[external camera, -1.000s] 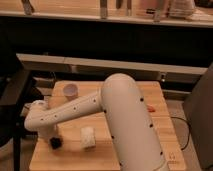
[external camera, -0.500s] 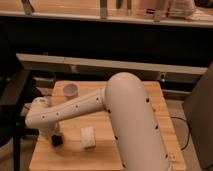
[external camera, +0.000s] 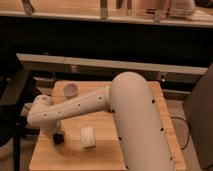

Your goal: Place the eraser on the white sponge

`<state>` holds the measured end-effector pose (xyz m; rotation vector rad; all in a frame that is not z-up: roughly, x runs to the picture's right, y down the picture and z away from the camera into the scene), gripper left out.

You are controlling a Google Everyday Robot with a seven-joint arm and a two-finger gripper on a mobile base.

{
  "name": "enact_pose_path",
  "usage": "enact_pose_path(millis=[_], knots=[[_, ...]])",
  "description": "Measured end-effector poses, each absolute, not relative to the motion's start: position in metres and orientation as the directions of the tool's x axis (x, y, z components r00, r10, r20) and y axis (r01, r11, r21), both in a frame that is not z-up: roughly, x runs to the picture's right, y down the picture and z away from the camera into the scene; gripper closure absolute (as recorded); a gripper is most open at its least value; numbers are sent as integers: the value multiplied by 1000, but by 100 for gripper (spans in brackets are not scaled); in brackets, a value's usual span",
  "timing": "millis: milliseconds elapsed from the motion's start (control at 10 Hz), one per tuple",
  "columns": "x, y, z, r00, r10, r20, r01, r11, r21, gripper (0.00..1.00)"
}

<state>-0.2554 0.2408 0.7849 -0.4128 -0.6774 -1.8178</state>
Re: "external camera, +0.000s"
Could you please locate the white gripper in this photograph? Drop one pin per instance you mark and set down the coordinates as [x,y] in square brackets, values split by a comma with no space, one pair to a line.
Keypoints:
[50,128]

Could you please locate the black eraser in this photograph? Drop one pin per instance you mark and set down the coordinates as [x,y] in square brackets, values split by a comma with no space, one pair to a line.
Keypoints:
[58,138]

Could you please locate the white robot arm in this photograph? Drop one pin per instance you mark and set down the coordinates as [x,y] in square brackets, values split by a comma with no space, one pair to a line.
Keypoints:
[138,124]

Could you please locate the white sponge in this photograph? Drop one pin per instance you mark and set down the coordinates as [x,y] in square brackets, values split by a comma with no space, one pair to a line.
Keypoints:
[88,137]

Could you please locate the wooden work table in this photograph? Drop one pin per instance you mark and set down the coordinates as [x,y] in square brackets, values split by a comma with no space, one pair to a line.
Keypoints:
[106,156]

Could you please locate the black side table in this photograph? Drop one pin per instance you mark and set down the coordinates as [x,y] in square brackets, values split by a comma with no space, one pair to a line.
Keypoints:
[15,91]

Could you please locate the dark cabinet right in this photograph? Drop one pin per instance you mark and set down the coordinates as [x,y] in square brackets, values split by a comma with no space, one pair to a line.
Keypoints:
[198,108]

